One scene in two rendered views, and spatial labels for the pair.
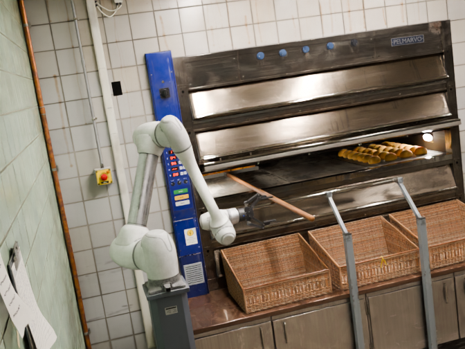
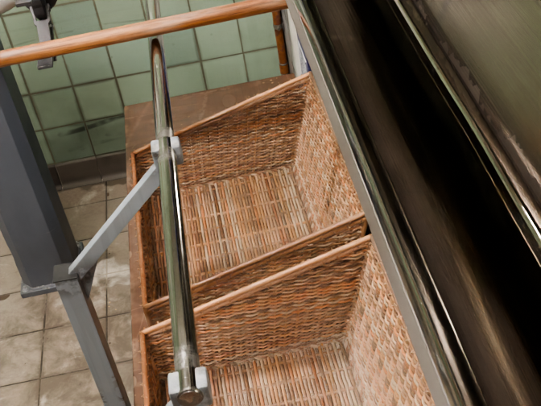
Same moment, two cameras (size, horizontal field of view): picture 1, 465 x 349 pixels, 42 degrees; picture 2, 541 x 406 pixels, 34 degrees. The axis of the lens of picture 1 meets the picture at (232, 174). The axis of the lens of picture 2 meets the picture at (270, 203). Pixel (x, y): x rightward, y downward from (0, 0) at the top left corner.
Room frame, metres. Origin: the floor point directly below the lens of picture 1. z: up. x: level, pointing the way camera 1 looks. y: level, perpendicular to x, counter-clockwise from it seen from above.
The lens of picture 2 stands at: (4.00, -1.66, 1.94)
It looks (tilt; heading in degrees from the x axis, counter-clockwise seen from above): 39 degrees down; 100
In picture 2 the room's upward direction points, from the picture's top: 10 degrees counter-clockwise
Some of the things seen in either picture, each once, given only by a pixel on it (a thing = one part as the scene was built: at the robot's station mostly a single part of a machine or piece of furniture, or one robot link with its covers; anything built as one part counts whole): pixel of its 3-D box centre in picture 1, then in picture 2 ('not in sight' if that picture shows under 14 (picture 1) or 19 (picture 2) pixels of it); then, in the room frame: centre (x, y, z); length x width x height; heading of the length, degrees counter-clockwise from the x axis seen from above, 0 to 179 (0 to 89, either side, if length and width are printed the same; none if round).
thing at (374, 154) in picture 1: (380, 151); not in sight; (4.61, -1.15, 1.21); 0.61 x 0.48 x 0.06; 13
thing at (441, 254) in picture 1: (444, 232); not in sight; (3.93, -1.35, 0.72); 0.56 x 0.49 x 0.28; 104
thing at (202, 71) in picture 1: (317, 55); not in sight; (4.08, -0.67, 1.99); 1.80 x 0.08 x 0.21; 103
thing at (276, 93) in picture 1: (323, 84); not in sight; (4.05, -0.68, 1.80); 1.79 x 0.11 x 0.19; 103
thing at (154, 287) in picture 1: (165, 281); not in sight; (2.83, 0.40, 1.03); 0.22 x 0.18 x 0.06; 13
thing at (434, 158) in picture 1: (333, 178); not in sight; (4.08, -0.67, 1.16); 1.80 x 0.06 x 0.04; 103
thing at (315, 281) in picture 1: (274, 270); (241, 204); (3.66, -0.17, 0.72); 0.56 x 0.49 x 0.28; 104
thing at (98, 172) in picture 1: (104, 176); not in sight; (3.69, 0.78, 1.46); 0.10 x 0.07 x 0.10; 103
